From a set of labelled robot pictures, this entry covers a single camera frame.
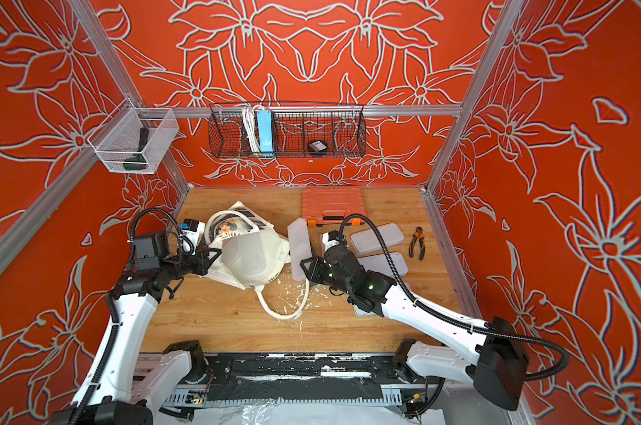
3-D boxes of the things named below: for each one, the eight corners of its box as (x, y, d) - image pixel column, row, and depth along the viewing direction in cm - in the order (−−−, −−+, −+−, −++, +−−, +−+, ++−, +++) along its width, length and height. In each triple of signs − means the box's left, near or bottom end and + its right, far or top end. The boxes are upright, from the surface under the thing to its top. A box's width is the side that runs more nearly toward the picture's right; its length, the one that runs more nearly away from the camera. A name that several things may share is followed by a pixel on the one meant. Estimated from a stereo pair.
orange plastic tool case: (301, 226, 106) (300, 219, 103) (302, 194, 118) (302, 187, 114) (365, 226, 106) (366, 219, 103) (360, 194, 118) (361, 187, 114)
